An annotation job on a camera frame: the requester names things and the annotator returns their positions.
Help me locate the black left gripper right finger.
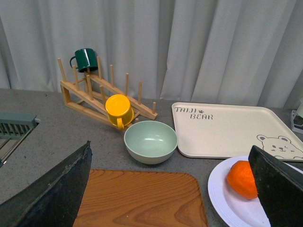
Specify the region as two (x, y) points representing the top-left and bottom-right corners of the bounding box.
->
(248, 145), (303, 227)

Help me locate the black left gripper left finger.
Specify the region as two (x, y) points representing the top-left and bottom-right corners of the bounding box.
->
(0, 141), (92, 227)

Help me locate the orange fruit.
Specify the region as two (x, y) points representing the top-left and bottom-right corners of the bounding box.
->
(226, 160), (258, 200)

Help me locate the white round plate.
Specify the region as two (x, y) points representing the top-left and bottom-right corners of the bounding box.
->
(207, 155), (303, 227)

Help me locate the wooden cutting board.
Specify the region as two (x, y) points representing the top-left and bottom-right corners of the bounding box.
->
(73, 169), (208, 227)

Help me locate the green plastic cup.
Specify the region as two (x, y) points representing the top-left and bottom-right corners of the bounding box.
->
(296, 102), (303, 118)

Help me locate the grey-green dish drainer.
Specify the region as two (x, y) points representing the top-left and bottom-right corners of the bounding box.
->
(0, 112), (40, 167)

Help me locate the beige bear tray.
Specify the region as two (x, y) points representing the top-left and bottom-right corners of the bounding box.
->
(171, 102), (303, 162)

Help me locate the yellow mug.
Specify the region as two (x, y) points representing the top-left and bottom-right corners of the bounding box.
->
(105, 94), (134, 130)

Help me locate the wooden dish rack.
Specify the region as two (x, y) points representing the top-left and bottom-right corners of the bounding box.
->
(57, 57), (158, 130)

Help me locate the green bowl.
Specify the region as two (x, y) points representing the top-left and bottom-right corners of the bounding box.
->
(124, 121), (178, 165)

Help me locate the grey curtain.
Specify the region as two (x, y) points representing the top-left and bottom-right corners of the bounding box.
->
(0, 0), (303, 108)

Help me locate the dark green mug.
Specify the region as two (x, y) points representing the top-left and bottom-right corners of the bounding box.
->
(69, 48), (98, 73)

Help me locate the white wire cup rack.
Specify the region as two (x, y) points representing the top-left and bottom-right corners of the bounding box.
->
(290, 110), (303, 134)

